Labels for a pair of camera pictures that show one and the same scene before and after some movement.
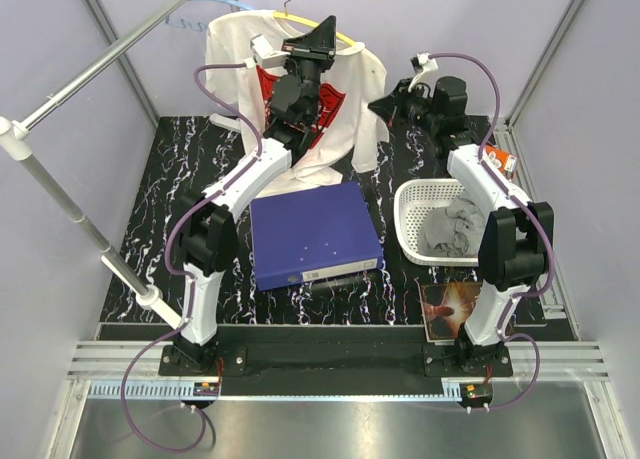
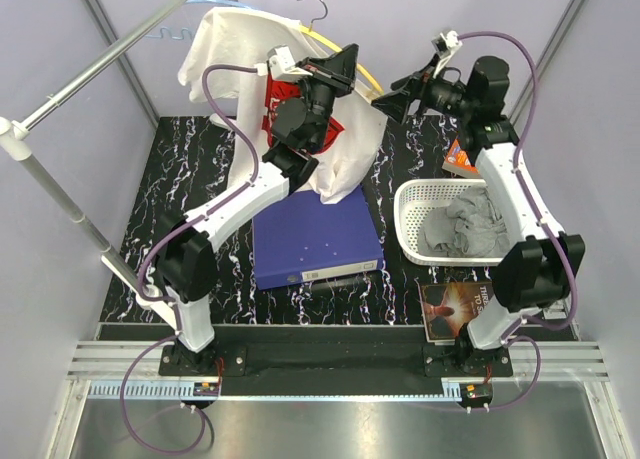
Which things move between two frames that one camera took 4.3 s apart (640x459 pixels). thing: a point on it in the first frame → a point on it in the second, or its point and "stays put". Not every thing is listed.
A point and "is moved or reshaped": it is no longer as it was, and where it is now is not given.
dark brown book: (446, 307) stays put
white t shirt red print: (352, 118) is moved or reshaped
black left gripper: (316, 47) → (336, 72)
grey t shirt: (454, 230) stays put
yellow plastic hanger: (288, 15) → (330, 42)
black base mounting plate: (311, 360) stays put
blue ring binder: (313, 234) stays put
